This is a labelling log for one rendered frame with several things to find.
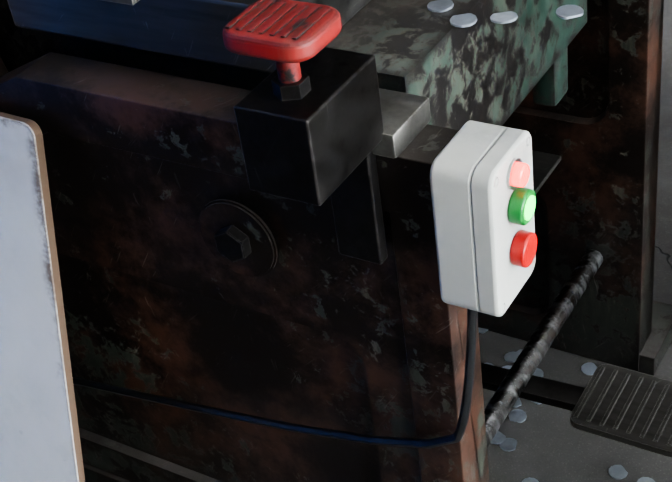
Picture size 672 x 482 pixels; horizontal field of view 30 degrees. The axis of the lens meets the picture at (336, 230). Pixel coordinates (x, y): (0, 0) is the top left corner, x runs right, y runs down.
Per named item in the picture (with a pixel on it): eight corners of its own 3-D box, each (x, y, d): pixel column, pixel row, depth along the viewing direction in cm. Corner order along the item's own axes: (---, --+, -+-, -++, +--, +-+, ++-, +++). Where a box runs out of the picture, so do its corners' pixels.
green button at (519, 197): (537, 212, 93) (536, 182, 92) (522, 233, 91) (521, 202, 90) (522, 209, 94) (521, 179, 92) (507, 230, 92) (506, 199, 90)
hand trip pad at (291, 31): (361, 103, 86) (348, 4, 81) (317, 148, 82) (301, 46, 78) (277, 88, 89) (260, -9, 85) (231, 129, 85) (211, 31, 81)
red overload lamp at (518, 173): (532, 180, 91) (531, 153, 90) (519, 198, 90) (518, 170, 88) (519, 178, 92) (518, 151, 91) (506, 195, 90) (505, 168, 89)
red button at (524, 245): (538, 254, 96) (537, 225, 94) (524, 275, 94) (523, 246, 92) (524, 251, 96) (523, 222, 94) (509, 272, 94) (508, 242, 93)
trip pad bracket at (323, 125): (401, 258, 98) (375, 39, 87) (340, 333, 92) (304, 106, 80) (336, 242, 101) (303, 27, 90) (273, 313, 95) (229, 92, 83)
